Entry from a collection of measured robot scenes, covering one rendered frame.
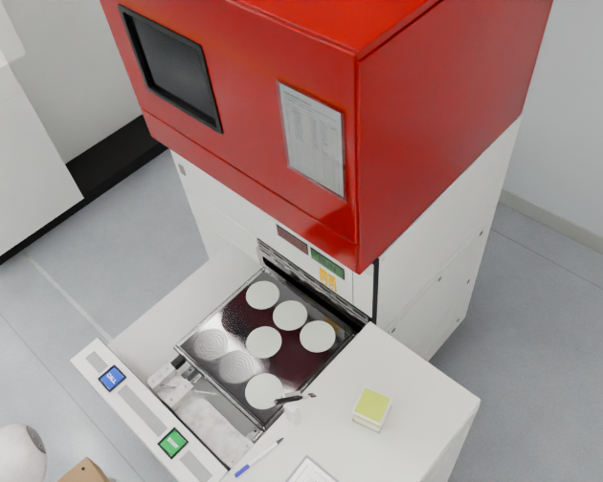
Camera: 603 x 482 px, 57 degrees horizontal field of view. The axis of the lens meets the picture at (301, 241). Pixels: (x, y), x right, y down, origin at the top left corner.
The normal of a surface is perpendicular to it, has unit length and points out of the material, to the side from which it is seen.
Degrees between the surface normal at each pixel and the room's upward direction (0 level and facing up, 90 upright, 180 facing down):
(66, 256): 0
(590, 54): 90
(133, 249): 0
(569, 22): 90
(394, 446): 0
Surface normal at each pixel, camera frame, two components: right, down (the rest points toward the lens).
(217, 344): -0.08, -0.62
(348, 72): -0.68, 0.61
